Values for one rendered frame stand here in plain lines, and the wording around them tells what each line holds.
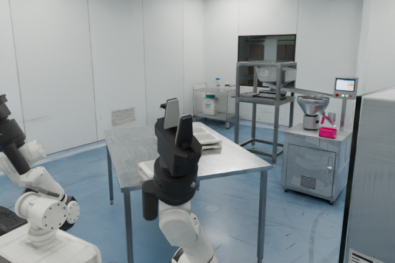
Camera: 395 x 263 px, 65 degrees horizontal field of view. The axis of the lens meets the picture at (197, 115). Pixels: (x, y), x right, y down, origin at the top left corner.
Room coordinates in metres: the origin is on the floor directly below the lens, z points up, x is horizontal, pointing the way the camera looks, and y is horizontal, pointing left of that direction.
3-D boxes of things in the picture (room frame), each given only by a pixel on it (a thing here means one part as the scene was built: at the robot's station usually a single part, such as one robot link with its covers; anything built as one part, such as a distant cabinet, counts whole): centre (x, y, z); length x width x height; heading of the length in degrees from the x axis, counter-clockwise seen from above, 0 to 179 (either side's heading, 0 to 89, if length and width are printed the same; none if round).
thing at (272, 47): (6.71, -1.43, 1.43); 1.32 x 0.01 x 1.11; 52
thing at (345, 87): (3.48, -1.67, 1.07); 0.23 x 0.10 x 0.62; 52
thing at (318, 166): (3.49, -1.41, 0.38); 0.63 x 0.57 x 0.76; 52
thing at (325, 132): (3.25, -1.41, 0.80); 0.16 x 0.12 x 0.09; 52
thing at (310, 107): (3.56, -1.41, 0.95); 0.49 x 0.36 x 0.37; 52
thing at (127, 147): (2.68, 0.22, 0.83); 1.50 x 1.10 x 0.04; 21
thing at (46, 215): (0.66, 0.36, 1.31); 0.10 x 0.07 x 0.09; 59
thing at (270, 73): (4.38, -1.14, 0.75); 1.43 x 1.06 x 1.50; 52
